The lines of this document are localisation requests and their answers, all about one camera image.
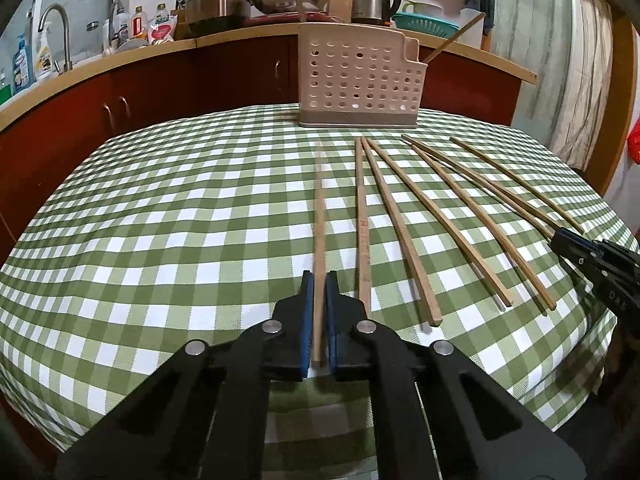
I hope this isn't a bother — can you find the white spray bottle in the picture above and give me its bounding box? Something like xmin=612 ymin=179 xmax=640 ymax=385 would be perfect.
xmin=34 ymin=27 xmax=55 ymax=81

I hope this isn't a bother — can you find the blue detergent bottle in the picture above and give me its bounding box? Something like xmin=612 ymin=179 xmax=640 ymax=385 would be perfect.
xmin=12 ymin=35 xmax=33 ymax=93

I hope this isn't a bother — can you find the green checked tablecloth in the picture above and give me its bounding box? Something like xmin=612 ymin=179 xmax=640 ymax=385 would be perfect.
xmin=0 ymin=102 xmax=640 ymax=453

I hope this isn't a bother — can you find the red plastic bag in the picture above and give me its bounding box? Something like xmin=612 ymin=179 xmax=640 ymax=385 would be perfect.
xmin=627 ymin=115 xmax=640 ymax=163

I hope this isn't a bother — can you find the teal plastic colander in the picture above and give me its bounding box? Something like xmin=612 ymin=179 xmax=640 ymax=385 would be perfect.
xmin=391 ymin=11 xmax=460 ymax=38

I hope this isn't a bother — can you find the white pitcher green handle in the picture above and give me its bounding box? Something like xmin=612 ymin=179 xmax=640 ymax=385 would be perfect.
xmin=400 ymin=0 xmax=443 ymax=16

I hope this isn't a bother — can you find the steel rice cooker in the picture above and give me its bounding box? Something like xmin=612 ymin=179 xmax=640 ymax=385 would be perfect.
xmin=185 ymin=0 xmax=252 ymax=36

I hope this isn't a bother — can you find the red induction cooker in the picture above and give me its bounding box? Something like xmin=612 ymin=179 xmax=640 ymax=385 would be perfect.
xmin=245 ymin=10 xmax=346 ymax=25

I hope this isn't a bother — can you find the white plastic bottle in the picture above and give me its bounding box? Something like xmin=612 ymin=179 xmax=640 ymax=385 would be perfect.
xmin=112 ymin=0 xmax=131 ymax=46

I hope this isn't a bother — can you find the frosted glass door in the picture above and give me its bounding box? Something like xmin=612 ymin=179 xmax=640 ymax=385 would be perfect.
xmin=487 ymin=0 xmax=640 ymax=196

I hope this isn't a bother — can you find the steel sink faucet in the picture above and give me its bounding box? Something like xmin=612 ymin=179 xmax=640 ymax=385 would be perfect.
xmin=39 ymin=4 xmax=75 ymax=73

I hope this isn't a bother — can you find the beige kitchen countertop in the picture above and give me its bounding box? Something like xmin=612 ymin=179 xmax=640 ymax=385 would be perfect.
xmin=0 ymin=20 xmax=538 ymax=131

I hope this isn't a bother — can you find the steel electric kettle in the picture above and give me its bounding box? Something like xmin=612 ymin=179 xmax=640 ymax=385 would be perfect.
xmin=350 ymin=0 xmax=403 ymax=26

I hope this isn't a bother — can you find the kitchen window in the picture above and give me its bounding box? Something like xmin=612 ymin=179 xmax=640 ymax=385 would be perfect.
xmin=0 ymin=0 xmax=121 ymax=106

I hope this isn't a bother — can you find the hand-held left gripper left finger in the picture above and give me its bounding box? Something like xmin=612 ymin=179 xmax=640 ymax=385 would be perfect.
xmin=54 ymin=270 xmax=315 ymax=480

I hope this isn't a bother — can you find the white plastic cylinder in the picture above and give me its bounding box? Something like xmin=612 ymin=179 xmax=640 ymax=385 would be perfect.
xmin=460 ymin=7 xmax=488 ymax=52

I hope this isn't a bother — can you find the beige perforated utensil holder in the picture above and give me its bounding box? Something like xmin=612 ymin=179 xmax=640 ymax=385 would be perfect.
xmin=298 ymin=22 xmax=421 ymax=128

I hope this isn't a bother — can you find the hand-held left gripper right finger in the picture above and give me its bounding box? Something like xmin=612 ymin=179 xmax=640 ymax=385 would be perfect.
xmin=325 ymin=271 xmax=587 ymax=480

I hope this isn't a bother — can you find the white and red pouch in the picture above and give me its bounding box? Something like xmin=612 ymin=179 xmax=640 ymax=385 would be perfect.
xmin=148 ymin=15 xmax=177 ymax=44

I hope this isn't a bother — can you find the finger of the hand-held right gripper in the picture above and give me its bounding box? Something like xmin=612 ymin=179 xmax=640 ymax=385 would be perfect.
xmin=556 ymin=227 xmax=640 ymax=262
xmin=551 ymin=237 xmax=609 ymax=279

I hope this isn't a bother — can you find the red label sauce bottle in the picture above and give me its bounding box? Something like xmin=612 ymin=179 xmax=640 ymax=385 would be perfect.
xmin=131 ymin=6 xmax=149 ymax=42

